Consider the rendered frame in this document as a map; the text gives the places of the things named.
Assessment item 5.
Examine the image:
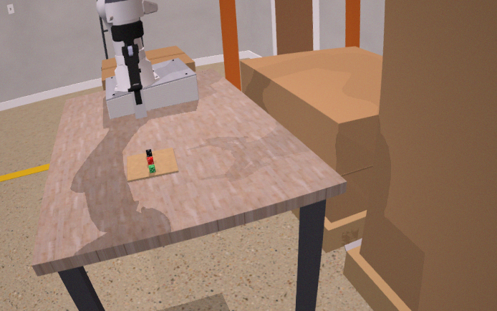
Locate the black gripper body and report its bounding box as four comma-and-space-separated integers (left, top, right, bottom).
111, 20, 144, 47

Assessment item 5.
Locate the tan flat mat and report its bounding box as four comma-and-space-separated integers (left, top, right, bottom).
127, 148, 179, 182

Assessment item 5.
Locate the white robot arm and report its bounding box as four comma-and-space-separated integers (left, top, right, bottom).
96, 0, 160, 92

